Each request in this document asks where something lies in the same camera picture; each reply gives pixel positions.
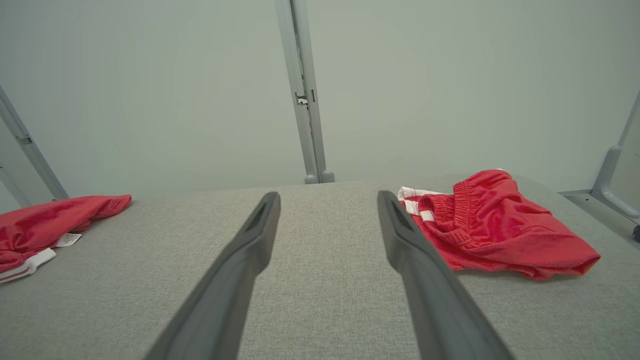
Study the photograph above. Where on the slanted grey partition post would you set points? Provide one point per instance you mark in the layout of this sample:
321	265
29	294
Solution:
35	155

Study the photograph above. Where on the red Bulls jersey white sleeves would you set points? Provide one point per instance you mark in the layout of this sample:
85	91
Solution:
40	225

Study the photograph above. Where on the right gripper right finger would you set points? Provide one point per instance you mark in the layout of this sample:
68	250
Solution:
440	310

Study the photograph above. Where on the red Bulls shorts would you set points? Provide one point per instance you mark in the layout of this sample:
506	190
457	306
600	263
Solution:
500	225

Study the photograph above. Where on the grey double partition post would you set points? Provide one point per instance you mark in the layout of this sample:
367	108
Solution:
307	125

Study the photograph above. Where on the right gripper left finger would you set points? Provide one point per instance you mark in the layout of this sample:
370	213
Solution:
225	300

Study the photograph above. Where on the grey partition frame with foot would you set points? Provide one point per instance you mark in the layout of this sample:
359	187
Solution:
607	180

